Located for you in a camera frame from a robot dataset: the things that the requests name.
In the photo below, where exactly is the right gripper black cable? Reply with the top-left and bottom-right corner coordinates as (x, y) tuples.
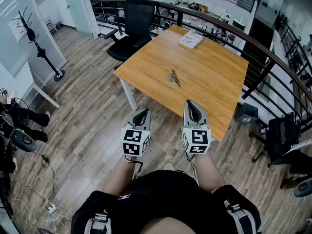
(185, 152), (198, 180)

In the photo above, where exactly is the person's left forearm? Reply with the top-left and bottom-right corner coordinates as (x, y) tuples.
(100, 154), (145, 197)

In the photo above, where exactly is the black office chair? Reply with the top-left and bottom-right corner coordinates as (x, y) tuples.
(103, 0), (156, 70)

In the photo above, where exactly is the black power adapter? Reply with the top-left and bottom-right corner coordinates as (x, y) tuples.
(40, 154), (51, 168)

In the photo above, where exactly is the black coat rack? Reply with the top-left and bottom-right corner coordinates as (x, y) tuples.
(11, 7), (66, 82)

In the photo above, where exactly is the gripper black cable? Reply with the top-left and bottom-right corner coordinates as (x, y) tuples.
(185, 152), (198, 180)
(125, 155), (144, 180)

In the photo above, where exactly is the person's black shirt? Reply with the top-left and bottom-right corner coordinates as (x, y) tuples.
(70, 169), (263, 234)

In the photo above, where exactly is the white desk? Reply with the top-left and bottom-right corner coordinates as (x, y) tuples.
(0, 61), (61, 110)

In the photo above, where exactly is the black trash bin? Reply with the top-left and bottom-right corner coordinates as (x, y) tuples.
(234, 102), (259, 126)

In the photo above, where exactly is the white table leg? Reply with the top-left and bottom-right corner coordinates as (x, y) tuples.
(119, 78), (138, 112)

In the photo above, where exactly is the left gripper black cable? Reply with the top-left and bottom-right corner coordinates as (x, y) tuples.
(125, 155), (144, 180)

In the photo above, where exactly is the dark oval device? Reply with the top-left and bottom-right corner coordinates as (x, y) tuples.
(10, 128), (38, 153)

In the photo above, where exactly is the wooden table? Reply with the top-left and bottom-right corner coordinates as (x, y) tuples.
(89, 0), (312, 133)

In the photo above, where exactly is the black chair with bag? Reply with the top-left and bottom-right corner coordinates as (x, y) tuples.
(252, 112), (303, 168)

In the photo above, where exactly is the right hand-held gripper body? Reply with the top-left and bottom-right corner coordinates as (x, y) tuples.
(180, 120), (212, 155)

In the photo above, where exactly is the person's right forearm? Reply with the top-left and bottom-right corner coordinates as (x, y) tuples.
(191, 152), (228, 195)

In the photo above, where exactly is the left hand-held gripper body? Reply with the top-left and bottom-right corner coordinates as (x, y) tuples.
(121, 121), (151, 157)

